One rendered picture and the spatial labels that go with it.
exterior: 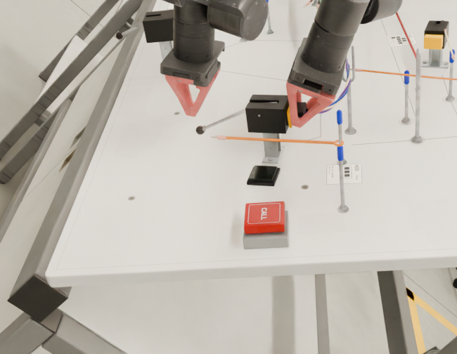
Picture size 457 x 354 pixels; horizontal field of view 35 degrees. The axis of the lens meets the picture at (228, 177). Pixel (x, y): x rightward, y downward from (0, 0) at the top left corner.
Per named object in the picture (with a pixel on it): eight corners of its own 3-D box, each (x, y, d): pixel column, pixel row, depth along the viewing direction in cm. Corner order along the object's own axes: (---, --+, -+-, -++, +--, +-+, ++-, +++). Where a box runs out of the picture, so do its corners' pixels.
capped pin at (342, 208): (336, 207, 96) (332, 137, 90) (347, 205, 96) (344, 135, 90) (339, 213, 95) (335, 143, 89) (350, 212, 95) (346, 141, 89)
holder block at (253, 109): (255, 118, 108) (252, 93, 106) (292, 119, 106) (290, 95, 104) (247, 132, 105) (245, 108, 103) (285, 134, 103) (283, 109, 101)
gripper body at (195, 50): (225, 53, 107) (228, 5, 102) (204, 86, 99) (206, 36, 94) (183, 46, 108) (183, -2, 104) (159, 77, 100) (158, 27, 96)
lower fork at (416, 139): (424, 143, 106) (427, 53, 98) (411, 144, 106) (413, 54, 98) (422, 136, 107) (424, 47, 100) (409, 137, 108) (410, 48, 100)
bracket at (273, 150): (268, 146, 110) (266, 117, 108) (285, 147, 110) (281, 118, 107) (261, 163, 107) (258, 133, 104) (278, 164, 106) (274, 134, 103)
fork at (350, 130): (343, 134, 111) (339, 48, 103) (344, 128, 112) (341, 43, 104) (356, 135, 110) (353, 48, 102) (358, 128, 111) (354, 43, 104)
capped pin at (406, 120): (409, 124, 111) (410, 73, 106) (399, 123, 111) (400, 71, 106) (413, 119, 112) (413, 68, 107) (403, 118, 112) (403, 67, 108)
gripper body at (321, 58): (343, 63, 103) (363, 17, 98) (335, 99, 95) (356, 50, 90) (299, 47, 103) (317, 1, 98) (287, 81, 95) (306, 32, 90)
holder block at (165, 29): (125, 62, 143) (114, 15, 138) (186, 57, 141) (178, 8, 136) (120, 73, 139) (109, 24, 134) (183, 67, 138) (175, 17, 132)
